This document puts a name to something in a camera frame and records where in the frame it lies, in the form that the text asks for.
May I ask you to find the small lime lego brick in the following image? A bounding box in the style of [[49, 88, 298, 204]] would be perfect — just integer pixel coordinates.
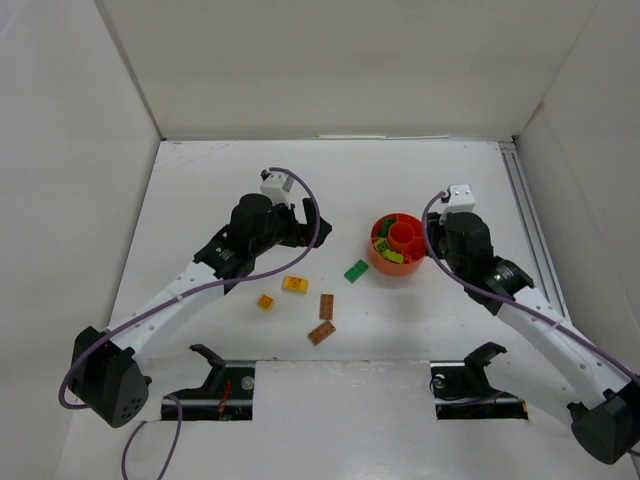
[[382, 250, 404, 264]]

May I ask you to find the small orange-yellow lego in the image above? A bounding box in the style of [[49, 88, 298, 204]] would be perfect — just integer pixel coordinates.
[[257, 295, 275, 311]]

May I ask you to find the lime lego with yellow studs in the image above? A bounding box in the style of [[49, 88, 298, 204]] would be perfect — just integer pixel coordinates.
[[373, 238, 390, 254]]

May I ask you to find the green lego plate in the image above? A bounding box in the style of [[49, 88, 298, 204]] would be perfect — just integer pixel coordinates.
[[344, 260, 369, 283]]

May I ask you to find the brown lego plate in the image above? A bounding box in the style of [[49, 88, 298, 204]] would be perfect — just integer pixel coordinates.
[[308, 321, 336, 346], [319, 294, 334, 321]]

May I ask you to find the long red lego brick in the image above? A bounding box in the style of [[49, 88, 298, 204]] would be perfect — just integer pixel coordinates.
[[404, 249, 424, 264]]

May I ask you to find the long green lego brick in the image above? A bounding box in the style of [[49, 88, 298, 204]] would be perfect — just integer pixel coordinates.
[[376, 217, 396, 238]]

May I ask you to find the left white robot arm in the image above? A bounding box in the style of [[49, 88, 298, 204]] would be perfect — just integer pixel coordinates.
[[61, 193, 331, 428]]

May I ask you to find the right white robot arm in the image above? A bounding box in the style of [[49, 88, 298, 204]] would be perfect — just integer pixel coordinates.
[[422, 210, 639, 465]]

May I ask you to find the orange round divided container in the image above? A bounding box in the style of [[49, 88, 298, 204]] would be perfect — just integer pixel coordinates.
[[368, 213, 427, 277]]

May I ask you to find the yellow curved lego brick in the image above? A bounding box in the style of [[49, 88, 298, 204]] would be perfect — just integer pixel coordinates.
[[282, 276, 309, 294]]

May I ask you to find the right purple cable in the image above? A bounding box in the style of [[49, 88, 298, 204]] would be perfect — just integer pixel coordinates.
[[420, 191, 640, 386]]

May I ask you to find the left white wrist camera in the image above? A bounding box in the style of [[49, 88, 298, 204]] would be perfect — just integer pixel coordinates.
[[260, 170, 294, 208]]

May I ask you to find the aluminium rail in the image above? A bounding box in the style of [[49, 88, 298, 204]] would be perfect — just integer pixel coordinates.
[[498, 140, 568, 315]]

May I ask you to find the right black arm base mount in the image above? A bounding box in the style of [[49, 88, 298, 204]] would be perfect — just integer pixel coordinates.
[[429, 342, 529, 421]]

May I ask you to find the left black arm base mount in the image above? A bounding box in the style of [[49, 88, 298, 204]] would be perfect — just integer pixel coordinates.
[[173, 344, 256, 422]]

